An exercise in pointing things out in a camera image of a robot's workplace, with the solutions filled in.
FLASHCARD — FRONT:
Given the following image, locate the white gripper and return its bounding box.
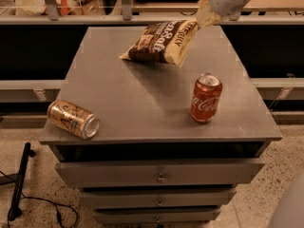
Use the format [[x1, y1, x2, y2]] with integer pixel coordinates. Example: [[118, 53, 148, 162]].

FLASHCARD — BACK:
[[196, 0, 243, 29]]

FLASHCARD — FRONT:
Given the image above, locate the brown chip bag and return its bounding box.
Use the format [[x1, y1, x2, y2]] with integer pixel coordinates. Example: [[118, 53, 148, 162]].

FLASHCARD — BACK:
[[120, 19, 198, 67]]

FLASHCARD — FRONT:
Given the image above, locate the red coke can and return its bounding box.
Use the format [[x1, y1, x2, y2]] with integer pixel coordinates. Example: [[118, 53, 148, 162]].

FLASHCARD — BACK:
[[190, 73, 222, 123]]

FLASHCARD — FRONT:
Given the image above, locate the gold soda can lying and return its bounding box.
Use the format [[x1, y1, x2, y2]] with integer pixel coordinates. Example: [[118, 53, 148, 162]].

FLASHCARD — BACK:
[[47, 100, 100, 140]]

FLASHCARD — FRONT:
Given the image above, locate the grey metal railing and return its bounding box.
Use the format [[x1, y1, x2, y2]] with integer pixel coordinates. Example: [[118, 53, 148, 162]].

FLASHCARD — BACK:
[[0, 0, 304, 27]]

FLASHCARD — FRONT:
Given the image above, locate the grey drawer cabinet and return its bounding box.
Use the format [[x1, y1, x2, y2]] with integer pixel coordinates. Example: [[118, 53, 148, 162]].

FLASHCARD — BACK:
[[40, 27, 281, 224]]

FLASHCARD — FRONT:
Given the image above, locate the black stand leg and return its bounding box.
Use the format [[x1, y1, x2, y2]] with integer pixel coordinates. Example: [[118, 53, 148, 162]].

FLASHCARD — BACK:
[[8, 142, 35, 221]]

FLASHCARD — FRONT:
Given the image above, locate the black floor cable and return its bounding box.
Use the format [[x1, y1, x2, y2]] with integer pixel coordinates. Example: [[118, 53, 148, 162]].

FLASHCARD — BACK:
[[0, 170, 80, 228]]

